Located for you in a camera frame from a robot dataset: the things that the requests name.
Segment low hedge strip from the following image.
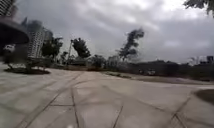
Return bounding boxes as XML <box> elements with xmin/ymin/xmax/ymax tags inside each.
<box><xmin>49</xmin><ymin>62</ymin><xmax>108</xmax><ymax>72</ymax></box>

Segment dark planting bed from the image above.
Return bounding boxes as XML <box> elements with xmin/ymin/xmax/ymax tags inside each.
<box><xmin>194</xmin><ymin>88</ymin><xmax>214</xmax><ymax>108</ymax></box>
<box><xmin>3</xmin><ymin>66</ymin><xmax>52</xmax><ymax>76</ymax></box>

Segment tall pale high-rise building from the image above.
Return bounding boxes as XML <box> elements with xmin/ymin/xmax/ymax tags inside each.
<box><xmin>0</xmin><ymin>0</ymin><xmax>17</xmax><ymax>18</ymax></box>

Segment overhanging tree branches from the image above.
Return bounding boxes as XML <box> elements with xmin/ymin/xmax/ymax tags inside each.
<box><xmin>182</xmin><ymin>0</ymin><xmax>214</xmax><ymax>18</ymax></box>

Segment round planting bed with kerb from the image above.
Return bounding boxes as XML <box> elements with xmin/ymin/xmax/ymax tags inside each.
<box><xmin>104</xmin><ymin>71</ymin><xmax>133</xmax><ymax>80</ymax></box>

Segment grey stone paved plaza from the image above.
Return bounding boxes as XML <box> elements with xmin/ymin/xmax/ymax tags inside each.
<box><xmin>0</xmin><ymin>61</ymin><xmax>214</xmax><ymax>128</ymax></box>

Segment dark curved-roof building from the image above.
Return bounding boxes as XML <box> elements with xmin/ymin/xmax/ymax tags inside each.
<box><xmin>0</xmin><ymin>16</ymin><xmax>31</xmax><ymax>57</ymax></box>

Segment pale tower building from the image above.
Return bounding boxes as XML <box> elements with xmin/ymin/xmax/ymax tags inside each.
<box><xmin>22</xmin><ymin>18</ymin><xmax>53</xmax><ymax>60</ymax></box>

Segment long dark wall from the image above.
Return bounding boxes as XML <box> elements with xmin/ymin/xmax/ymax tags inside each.
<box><xmin>121</xmin><ymin>59</ymin><xmax>214</xmax><ymax>82</ymax></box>

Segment tall thin leafy tree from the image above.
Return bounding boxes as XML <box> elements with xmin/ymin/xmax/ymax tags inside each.
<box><xmin>117</xmin><ymin>27</ymin><xmax>146</xmax><ymax>63</ymax></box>

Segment grey asphalt road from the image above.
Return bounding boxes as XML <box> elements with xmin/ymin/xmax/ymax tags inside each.
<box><xmin>128</xmin><ymin>73</ymin><xmax>214</xmax><ymax>86</ymax></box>

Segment pole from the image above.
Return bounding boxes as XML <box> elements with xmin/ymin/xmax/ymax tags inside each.
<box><xmin>66</xmin><ymin>39</ymin><xmax>73</xmax><ymax>67</ymax></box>

